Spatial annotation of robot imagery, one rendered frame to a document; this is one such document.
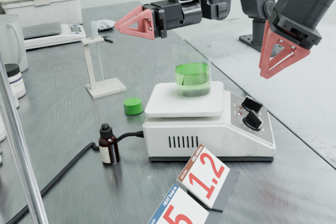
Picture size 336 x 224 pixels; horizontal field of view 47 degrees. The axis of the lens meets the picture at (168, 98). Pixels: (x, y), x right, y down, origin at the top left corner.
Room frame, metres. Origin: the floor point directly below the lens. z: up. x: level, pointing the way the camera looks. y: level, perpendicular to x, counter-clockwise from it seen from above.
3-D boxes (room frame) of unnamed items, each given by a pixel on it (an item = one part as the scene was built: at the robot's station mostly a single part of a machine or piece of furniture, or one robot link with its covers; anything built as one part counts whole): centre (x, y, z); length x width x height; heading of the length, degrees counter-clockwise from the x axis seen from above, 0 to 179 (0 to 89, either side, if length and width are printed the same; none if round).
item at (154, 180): (0.47, 0.03, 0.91); 0.06 x 0.06 x 0.02
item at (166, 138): (0.58, -0.06, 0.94); 0.22 x 0.13 x 0.08; 80
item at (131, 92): (0.73, 0.07, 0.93); 0.04 x 0.04 x 0.06
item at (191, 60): (0.59, -0.04, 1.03); 0.07 x 0.06 x 0.08; 171
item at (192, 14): (0.94, -0.07, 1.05); 0.07 x 0.06 x 0.07; 111
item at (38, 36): (1.38, 0.40, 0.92); 0.26 x 0.19 x 0.05; 103
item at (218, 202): (0.45, -0.05, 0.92); 0.09 x 0.06 x 0.04; 154
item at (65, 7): (1.71, 0.49, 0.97); 0.37 x 0.31 x 0.14; 14
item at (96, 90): (0.86, 0.15, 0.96); 0.08 x 0.08 x 0.13; 21
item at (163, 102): (0.58, -0.03, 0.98); 0.12 x 0.12 x 0.01; 80
